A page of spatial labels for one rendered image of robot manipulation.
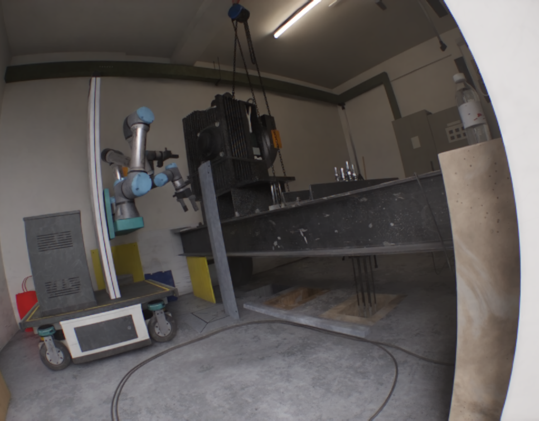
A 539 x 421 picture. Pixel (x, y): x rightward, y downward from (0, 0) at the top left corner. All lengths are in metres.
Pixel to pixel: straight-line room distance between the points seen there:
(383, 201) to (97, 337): 1.49
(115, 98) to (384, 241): 2.94
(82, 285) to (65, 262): 0.15
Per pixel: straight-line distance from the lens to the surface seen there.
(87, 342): 1.57
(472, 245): 0.45
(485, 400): 0.58
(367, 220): 1.11
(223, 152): 1.97
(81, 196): 2.87
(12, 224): 2.97
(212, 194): 1.78
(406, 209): 1.02
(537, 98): 0.32
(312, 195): 1.22
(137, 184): 1.46
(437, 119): 4.22
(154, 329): 1.69
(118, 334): 1.56
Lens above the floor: 0.61
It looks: 2 degrees up
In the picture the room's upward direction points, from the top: 11 degrees counter-clockwise
